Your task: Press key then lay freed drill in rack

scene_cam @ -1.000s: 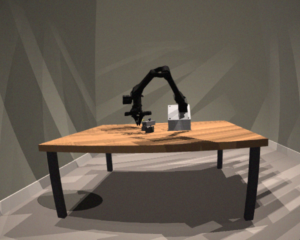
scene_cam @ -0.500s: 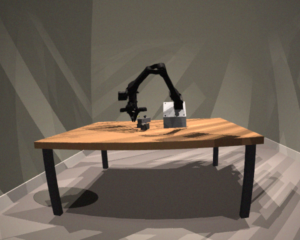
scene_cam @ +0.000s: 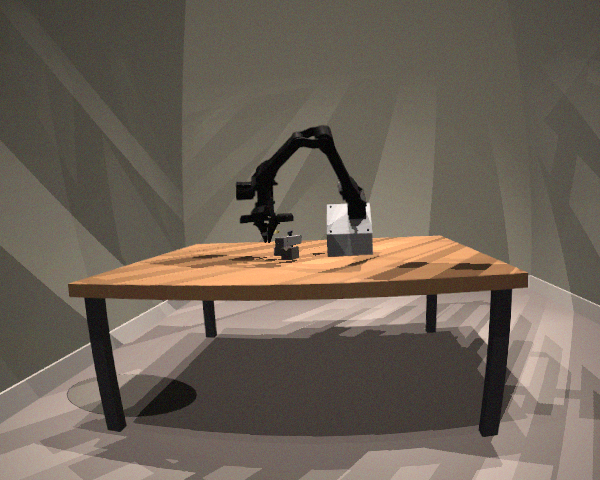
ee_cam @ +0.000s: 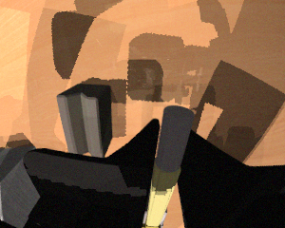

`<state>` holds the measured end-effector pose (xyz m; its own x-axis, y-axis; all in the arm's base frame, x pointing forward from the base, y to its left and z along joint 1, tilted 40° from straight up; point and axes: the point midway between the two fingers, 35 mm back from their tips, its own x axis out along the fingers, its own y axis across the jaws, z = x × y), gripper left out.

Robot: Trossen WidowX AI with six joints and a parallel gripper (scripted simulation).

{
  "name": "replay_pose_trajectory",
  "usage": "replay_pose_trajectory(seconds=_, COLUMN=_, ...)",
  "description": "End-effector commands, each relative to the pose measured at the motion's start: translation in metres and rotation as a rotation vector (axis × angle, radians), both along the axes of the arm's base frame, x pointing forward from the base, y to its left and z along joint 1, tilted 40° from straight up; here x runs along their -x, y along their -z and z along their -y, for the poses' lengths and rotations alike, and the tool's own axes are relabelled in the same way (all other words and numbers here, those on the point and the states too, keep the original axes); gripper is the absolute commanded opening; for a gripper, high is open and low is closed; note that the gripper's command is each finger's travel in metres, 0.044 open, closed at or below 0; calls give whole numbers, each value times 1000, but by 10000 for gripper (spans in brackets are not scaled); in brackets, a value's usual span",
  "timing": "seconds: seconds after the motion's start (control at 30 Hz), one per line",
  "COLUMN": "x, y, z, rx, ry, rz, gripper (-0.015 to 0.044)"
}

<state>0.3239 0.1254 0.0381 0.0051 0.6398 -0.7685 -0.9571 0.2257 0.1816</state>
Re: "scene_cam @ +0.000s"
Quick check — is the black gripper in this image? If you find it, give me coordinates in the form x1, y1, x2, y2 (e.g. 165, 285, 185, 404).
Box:
240, 198, 294, 243

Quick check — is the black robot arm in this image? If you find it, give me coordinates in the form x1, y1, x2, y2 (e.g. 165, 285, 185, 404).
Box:
236, 125, 367, 221

